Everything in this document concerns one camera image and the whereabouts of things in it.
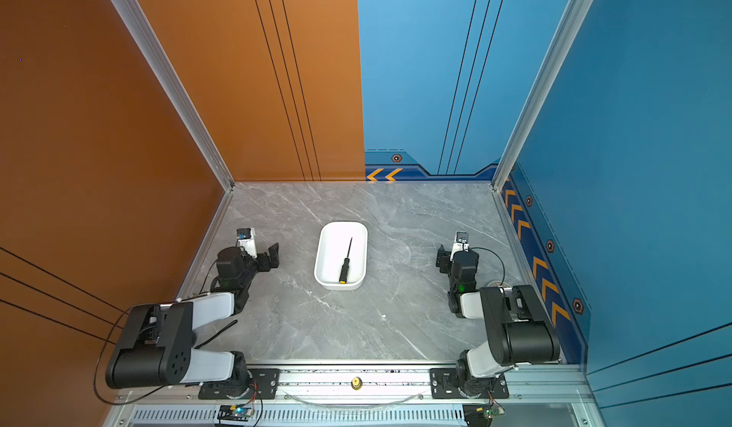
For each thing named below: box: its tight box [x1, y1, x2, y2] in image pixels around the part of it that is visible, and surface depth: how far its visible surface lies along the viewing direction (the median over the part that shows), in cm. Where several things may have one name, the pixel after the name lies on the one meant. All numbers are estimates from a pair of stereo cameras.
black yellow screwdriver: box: [338, 237, 353, 285], surface depth 93 cm
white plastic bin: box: [314, 221, 369, 291], surface depth 99 cm
